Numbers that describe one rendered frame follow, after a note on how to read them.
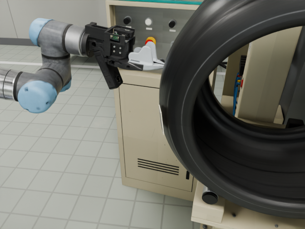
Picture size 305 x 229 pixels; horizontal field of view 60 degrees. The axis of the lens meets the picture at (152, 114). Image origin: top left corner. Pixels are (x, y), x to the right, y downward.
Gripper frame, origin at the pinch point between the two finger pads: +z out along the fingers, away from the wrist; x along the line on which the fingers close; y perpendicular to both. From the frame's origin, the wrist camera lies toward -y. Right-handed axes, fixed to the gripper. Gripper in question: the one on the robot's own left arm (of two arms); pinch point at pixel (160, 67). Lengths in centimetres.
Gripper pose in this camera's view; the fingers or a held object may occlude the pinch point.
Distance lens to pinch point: 67.6
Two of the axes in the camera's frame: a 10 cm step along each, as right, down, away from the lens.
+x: 2.8, -5.2, 8.0
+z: 9.5, 2.6, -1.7
